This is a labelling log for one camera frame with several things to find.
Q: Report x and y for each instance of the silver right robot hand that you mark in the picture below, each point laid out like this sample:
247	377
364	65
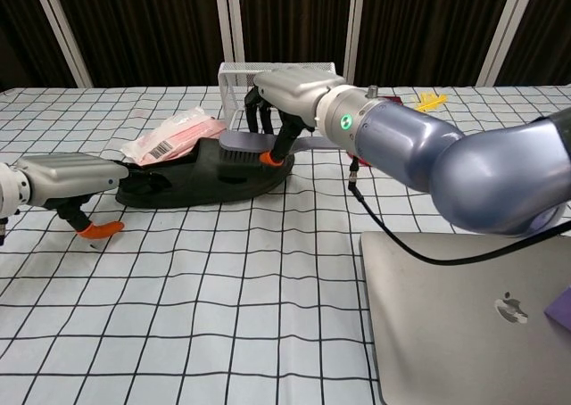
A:
299	93

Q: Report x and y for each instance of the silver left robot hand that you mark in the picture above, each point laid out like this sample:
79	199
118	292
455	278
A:
71	177

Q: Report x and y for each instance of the grey cleaning brush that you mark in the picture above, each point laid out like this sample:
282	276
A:
241	141

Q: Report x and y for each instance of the black rubber slide sandal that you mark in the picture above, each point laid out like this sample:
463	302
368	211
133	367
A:
192	186

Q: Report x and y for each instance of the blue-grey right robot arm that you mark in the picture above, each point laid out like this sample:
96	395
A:
446	155

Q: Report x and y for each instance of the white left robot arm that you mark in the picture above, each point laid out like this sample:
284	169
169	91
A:
11	191

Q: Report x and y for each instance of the dark red stick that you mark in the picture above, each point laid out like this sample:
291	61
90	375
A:
392	101

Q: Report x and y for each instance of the pink packet with barcode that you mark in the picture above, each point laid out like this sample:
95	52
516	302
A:
178	135

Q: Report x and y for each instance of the colourful feather shuttlecock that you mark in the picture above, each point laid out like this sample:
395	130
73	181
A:
426	104

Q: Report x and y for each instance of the dark pleated curtain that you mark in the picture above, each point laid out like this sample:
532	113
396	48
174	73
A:
156	21

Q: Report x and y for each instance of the white black-checked tablecloth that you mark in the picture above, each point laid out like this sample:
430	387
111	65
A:
267	289

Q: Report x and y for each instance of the silver laptop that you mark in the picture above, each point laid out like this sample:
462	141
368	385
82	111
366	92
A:
446	311

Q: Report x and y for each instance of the purple block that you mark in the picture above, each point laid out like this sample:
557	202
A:
562	311

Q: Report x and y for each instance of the white frame post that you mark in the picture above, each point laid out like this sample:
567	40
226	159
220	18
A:
359	21
502	30
227	21
62	30

